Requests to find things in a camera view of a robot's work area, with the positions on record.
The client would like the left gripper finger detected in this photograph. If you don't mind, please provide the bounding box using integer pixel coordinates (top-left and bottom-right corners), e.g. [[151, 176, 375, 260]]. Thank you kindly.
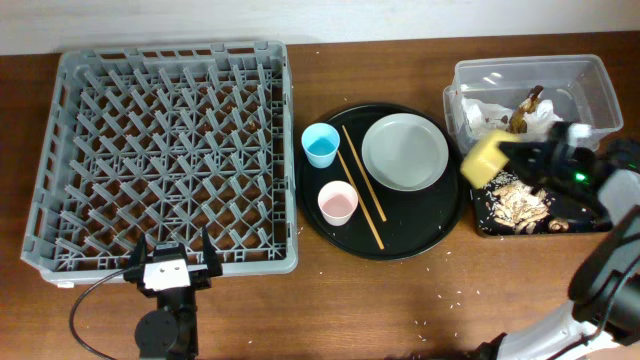
[[128, 234, 147, 268], [202, 226, 220, 274]]

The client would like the gold foil wrapper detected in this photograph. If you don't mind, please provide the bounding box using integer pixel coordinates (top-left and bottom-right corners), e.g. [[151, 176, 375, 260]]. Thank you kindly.
[[506, 85, 544, 134]]

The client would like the yellow bowl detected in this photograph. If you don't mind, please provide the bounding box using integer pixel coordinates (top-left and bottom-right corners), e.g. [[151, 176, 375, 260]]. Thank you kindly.
[[460, 130, 520, 189]]

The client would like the food scraps pile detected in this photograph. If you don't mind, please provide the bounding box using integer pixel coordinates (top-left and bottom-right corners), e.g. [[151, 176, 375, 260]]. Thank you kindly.
[[483, 171, 570, 235]]

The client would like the white napkin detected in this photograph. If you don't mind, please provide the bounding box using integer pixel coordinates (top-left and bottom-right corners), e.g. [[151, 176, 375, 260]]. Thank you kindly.
[[461, 97, 564, 139]]

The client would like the grey round plate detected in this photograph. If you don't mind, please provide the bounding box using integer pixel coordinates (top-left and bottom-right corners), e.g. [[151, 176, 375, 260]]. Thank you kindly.
[[361, 113, 449, 192]]

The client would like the pink plastic cup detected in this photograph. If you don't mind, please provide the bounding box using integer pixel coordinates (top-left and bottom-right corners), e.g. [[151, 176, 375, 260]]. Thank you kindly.
[[317, 181, 359, 226]]

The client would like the light blue plastic cup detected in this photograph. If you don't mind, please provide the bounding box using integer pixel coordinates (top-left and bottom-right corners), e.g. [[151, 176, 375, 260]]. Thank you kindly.
[[301, 123, 340, 169]]

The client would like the wooden chopstick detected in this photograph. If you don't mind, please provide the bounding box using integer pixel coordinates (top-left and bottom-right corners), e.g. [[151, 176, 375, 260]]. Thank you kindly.
[[337, 150, 385, 250], [341, 125, 387, 222]]

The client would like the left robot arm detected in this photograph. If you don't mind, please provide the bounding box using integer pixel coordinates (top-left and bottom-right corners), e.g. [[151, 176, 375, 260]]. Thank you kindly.
[[123, 230, 223, 359]]

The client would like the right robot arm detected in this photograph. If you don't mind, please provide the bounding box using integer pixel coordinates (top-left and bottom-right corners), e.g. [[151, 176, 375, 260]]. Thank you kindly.
[[460, 122, 639, 359]]

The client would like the clear plastic waste bin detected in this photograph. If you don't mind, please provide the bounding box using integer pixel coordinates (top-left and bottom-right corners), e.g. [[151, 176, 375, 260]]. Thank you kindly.
[[443, 55, 624, 153]]

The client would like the grey plastic dishwasher rack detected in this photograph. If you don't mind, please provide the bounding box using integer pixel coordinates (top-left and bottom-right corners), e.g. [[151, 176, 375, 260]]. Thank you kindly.
[[21, 41, 298, 287]]

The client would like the black rectangular tray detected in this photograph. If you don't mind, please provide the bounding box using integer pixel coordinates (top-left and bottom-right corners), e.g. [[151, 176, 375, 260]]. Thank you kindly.
[[473, 158, 614, 235]]

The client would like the round black serving tray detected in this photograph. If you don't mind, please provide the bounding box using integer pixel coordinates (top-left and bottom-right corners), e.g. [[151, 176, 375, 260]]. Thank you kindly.
[[296, 103, 467, 260]]

